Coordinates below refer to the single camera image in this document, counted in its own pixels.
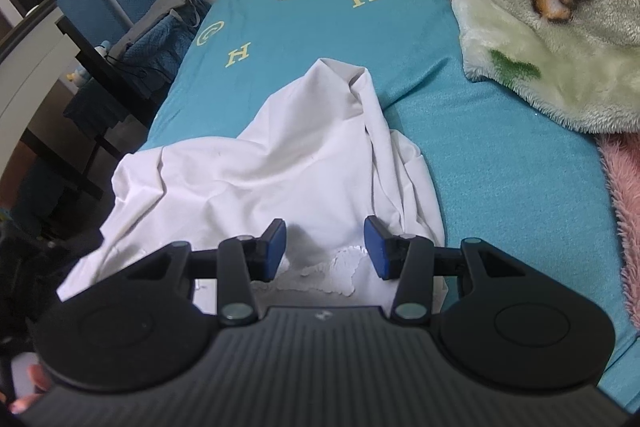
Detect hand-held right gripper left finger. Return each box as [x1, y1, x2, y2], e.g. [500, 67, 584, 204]
[125, 218, 287, 325]

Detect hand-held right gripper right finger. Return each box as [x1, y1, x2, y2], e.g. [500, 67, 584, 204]
[363, 216, 521, 322]

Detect person's left hand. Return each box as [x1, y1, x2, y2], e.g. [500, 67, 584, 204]
[9, 362, 51, 414]

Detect white t-shirt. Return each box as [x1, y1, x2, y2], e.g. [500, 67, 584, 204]
[56, 57, 447, 315]

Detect grey folded garment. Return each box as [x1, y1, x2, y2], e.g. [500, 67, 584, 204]
[107, 0, 202, 58]

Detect white table with black legs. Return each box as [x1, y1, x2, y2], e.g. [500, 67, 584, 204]
[0, 0, 172, 204]

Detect black floor cable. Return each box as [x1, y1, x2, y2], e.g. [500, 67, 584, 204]
[106, 56, 152, 84]

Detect pink fuzzy cloth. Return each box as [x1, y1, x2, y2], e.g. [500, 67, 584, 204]
[596, 133, 640, 308]

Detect green fleece printed blanket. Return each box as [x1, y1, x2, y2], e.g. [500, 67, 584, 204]
[416, 0, 640, 134]

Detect bed with teal printed sheet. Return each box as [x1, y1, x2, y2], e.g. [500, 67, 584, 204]
[135, 0, 640, 413]

